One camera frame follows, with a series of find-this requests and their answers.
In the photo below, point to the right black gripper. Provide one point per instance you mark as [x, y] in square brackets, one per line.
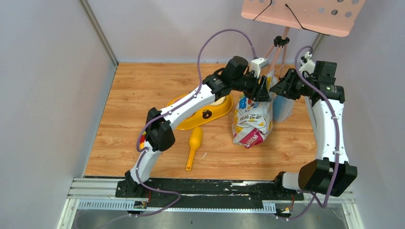
[282, 88]

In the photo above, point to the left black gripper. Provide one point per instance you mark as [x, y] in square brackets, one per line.
[259, 87]

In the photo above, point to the pet food bag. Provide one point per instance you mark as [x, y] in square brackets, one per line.
[253, 121]

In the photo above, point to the yellow plastic scoop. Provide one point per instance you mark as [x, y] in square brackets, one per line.
[195, 142]

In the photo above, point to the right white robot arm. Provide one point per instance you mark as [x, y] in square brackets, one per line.
[330, 173]

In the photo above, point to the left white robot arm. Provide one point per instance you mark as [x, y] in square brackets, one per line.
[158, 133]

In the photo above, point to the yellow double pet feeder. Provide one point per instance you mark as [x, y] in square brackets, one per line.
[207, 114]

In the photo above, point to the cream bowl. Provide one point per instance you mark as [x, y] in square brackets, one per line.
[219, 101]

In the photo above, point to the pink music stand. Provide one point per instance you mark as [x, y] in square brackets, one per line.
[327, 17]

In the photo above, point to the red toy block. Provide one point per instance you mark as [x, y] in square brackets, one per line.
[142, 139]

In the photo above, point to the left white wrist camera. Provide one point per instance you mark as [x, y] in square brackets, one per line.
[256, 65]

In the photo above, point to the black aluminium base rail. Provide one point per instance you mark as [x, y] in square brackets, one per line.
[184, 195]

